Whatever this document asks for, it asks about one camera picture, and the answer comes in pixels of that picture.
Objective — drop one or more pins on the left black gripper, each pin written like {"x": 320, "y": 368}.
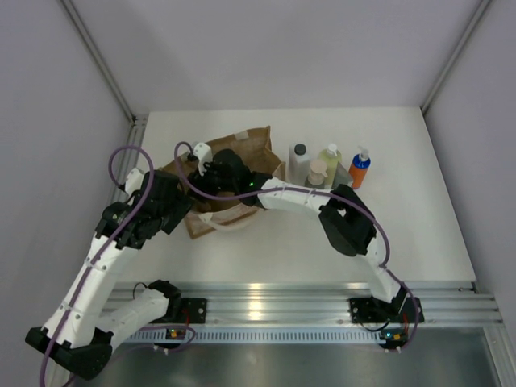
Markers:
{"x": 181, "y": 204}

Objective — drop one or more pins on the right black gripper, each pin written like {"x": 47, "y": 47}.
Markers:
{"x": 200, "y": 180}

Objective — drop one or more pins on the white bottle black cap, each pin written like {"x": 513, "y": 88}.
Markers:
{"x": 298, "y": 164}

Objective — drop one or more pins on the grey bottle beige pump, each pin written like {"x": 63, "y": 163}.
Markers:
{"x": 317, "y": 174}

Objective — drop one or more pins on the yellow-green pump soap bottle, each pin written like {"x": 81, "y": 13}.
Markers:
{"x": 332, "y": 156}

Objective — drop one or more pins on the translucent grey squeeze tube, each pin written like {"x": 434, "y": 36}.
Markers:
{"x": 341, "y": 177}

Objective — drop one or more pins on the orange blue pump bottle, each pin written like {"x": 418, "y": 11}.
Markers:
{"x": 359, "y": 167}

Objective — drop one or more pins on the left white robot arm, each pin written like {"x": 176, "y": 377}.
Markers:
{"x": 78, "y": 337}

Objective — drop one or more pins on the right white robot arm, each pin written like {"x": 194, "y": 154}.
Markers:
{"x": 349, "y": 225}

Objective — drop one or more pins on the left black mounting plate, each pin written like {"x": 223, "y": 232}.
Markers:
{"x": 193, "y": 311}

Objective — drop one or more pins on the black mounting plate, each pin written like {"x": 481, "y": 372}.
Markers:
{"x": 373, "y": 311}
{"x": 193, "y": 311}

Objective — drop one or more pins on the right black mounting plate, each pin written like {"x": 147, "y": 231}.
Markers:
{"x": 373, "y": 311}

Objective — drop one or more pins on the left aluminium frame post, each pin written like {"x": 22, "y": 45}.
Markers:
{"x": 73, "y": 15}

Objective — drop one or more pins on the aluminium frame post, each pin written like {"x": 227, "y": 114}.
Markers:
{"x": 73, "y": 15}
{"x": 480, "y": 10}

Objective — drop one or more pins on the slotted cable duct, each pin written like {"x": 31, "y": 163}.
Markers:
{"x": 243, "y": 335}

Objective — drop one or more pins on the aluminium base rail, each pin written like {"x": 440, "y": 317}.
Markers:
{"x": 444, "y": 304}

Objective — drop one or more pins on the right aluminium frame post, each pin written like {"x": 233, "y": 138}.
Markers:
{"x": 480, "y": 10}

